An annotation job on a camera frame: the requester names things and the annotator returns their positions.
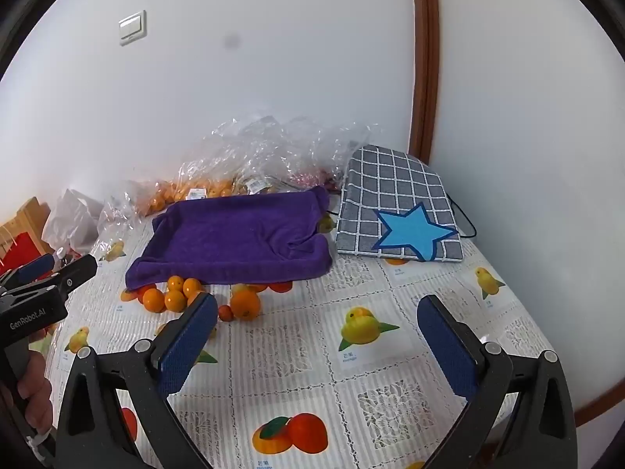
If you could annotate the brown wooden door frame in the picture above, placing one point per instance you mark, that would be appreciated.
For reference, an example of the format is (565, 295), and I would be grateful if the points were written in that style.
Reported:
(424, 58)

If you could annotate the clear plastic bag of oranges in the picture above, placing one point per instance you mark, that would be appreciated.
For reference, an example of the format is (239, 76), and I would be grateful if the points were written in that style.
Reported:
(156, 195)
(215, 188)

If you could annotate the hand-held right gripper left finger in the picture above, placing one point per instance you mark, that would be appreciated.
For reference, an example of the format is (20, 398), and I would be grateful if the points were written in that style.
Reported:
(188, 347)

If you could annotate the clear bag of red fruits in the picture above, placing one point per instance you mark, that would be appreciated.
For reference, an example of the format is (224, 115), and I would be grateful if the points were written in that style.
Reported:
(312, 177)

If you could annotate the crumpled clear plastic bag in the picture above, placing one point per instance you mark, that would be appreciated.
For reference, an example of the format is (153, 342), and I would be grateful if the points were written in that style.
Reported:
(273, 151)

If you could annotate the grey checked cushion blue star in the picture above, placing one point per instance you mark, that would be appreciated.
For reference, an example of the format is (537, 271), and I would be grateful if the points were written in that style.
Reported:
(390, 190)

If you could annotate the white plastic bag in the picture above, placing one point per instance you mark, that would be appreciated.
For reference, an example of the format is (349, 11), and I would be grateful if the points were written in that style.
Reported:
(68, 220)

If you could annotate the light wooden furniture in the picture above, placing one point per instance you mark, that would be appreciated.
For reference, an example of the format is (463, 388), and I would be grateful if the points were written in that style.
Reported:
(29, 212)

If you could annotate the cluster of oranges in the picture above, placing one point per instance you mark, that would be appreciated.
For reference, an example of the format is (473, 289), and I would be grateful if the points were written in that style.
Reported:
(175, 300)

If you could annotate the white light switch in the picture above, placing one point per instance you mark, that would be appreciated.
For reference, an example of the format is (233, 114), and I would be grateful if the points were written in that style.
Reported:
(132, 28)

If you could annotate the small red fruit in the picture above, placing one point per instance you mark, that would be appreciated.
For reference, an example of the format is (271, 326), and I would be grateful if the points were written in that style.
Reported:
(224, 313)

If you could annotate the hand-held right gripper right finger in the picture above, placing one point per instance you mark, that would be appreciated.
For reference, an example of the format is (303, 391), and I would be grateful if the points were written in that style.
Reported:
(449, 347)

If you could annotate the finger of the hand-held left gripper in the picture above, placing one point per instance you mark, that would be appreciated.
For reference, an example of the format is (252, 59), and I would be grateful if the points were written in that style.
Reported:
(36, 264)
(73, 273)

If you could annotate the person's left hand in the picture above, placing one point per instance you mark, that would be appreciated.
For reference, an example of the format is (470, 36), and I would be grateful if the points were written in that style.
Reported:
(34, 395)

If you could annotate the large orange fruit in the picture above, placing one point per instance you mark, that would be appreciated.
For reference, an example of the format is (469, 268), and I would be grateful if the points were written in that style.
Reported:
(245, 304)

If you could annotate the purple towel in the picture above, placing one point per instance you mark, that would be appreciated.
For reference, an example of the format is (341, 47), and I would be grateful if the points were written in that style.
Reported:
(234, 234)

